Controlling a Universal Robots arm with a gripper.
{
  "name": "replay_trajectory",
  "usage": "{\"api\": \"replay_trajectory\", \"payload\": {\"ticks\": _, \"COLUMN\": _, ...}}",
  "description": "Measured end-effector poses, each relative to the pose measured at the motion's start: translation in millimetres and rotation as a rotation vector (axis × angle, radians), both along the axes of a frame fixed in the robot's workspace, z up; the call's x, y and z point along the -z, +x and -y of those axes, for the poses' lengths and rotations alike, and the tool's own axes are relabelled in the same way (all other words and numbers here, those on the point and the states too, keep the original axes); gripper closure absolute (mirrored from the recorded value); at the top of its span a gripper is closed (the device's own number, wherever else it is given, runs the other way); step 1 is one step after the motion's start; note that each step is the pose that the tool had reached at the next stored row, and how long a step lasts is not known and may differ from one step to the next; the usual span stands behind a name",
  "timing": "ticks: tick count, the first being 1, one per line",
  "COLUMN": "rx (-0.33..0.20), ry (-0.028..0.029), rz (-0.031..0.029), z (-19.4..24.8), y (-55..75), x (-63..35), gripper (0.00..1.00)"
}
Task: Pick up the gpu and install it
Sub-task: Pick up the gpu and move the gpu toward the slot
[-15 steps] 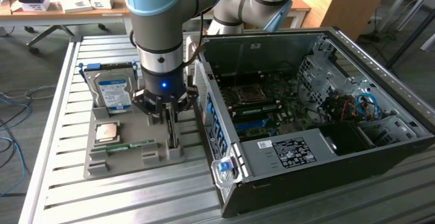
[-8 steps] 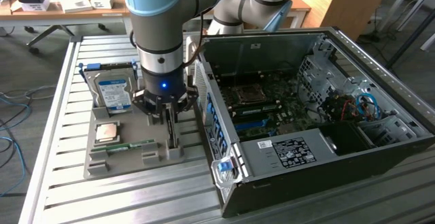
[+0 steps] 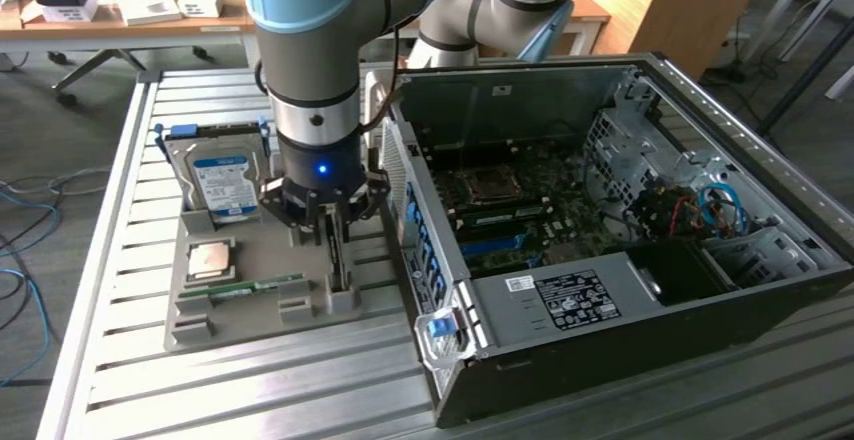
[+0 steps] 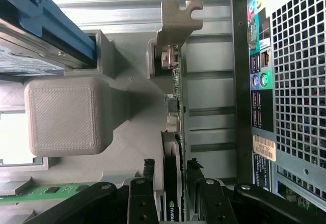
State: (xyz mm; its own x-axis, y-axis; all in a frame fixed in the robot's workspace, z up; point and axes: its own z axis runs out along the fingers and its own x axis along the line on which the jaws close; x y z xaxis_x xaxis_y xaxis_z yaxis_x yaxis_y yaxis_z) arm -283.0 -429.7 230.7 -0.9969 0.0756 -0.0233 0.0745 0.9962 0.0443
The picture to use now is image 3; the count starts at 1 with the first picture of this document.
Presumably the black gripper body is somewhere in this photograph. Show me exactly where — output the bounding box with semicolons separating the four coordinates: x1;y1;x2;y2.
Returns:
277;129;370;226

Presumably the green graphics card black fan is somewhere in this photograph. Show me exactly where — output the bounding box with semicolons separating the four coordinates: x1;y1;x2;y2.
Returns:
319;209;353;294

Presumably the hard disk blue caddy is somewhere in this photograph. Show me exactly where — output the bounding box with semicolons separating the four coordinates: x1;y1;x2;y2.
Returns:
153;115;281;225

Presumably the grey parts rack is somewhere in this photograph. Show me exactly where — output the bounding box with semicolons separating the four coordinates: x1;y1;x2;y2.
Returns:
163;179;366;352

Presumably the copper-topped CPU chip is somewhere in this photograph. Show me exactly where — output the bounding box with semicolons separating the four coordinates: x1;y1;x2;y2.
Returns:
187;243;235;280

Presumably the CPU socket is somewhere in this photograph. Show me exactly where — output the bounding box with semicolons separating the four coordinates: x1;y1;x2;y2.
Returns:
460;162;526;202

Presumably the green RAM stick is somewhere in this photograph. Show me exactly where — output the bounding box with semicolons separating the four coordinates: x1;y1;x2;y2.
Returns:
178;273;306;299

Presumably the blue expansion slot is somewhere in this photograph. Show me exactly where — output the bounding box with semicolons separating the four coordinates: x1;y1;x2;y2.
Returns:
460;237;529;257

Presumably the grey power supply unit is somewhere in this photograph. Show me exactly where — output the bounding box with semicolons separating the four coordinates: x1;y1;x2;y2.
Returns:
470;252;662;349

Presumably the green motherboard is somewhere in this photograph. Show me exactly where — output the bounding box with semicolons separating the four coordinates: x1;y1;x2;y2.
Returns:
426;139;642;279

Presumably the small white labelled box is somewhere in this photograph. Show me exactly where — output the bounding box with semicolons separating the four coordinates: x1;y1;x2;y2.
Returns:
177;0;227;19

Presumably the flat white box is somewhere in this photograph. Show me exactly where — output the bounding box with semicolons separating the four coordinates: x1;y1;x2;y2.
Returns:
117;0;183;27

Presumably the silver perforated drive cage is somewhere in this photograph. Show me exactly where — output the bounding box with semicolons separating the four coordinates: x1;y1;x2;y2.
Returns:
584;107;669;206

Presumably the grey leg with castor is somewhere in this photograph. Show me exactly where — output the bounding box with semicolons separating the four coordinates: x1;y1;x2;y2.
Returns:
51;48;149;107

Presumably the wooden desk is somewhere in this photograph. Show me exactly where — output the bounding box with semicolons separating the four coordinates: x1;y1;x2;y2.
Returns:
0;0;613;69

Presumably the white box black lid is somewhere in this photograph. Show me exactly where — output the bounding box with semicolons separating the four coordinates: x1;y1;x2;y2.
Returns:
31;0;101;24

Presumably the black open PC case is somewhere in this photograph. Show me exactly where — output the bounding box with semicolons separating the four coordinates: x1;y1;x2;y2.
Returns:
363;51;854;430

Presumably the silver disk bay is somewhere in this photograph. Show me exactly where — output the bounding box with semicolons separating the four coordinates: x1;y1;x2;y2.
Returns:
704;227;821;289

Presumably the grey floor cable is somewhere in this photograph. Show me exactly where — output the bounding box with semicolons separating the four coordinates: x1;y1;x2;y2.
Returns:
0;167;113;199

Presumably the blue floor cable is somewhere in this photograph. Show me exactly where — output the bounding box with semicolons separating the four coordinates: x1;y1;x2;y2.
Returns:
0;182;63;389

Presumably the red wire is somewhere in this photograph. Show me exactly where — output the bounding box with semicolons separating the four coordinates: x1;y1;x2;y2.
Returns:
672;194;704;237

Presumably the blue wire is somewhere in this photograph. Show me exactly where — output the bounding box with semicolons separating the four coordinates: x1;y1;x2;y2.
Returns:
698;182;750;239

